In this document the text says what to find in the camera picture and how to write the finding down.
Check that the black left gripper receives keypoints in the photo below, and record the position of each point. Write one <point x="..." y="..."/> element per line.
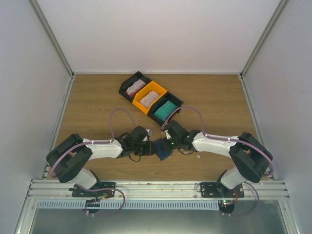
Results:
<point x="149" y="151"/>

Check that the aluminium corner post left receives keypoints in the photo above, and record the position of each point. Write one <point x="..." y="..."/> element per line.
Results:
<point x="44" y="22"/>

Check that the blue card holder wallet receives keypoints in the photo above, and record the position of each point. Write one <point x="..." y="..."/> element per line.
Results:
<point x="161" y="153"/>

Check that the black left card bin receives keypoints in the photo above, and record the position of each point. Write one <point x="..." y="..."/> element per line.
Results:
<point x="128" y="82"/>

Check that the red white card stack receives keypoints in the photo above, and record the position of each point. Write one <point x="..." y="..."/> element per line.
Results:
<point x="131" y="90"/>

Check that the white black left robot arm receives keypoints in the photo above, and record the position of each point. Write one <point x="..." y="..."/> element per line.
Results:
<point x="67" y="161"/>

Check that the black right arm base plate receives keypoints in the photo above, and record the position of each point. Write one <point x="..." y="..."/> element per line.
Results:
<point x="210" y="190"/>

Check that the grey slotted cable duct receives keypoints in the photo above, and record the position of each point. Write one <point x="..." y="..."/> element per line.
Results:
<point x="130" y="204"/>

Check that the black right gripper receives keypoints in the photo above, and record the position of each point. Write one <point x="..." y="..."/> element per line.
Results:
<point x="166" y="147"/>

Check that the black right card bin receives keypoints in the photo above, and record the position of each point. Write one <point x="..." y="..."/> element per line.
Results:
<point x="168" y="96"/>

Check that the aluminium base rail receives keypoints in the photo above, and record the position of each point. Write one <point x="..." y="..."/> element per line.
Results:
<point x="159" y="190"/>

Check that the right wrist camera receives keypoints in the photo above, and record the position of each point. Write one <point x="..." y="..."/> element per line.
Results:
<point x="165" y="131"/>

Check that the black card bin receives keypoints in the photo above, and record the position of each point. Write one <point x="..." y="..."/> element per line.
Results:
<point x="168" y="96"/>
<point x="128" y="82"/>

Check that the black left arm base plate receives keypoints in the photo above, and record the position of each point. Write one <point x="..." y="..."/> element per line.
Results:
<point x="100" y="190"/>

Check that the yellow middle card bin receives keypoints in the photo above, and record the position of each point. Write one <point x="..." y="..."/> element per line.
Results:
<point x="152" y="86"/>

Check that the aluminium corner post right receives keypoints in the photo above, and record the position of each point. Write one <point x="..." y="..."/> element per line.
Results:
<point x="264" y="36"/>

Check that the aluminium corner post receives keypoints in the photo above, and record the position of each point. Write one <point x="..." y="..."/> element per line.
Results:
<point x="44" y="22"/>
<point x="264" y="36"/>

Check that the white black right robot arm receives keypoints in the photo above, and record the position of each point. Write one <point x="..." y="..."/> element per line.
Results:
<point x="250" y="157"/>

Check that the teal card stack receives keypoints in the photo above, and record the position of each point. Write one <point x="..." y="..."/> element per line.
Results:
<point x="165" y="110"/>

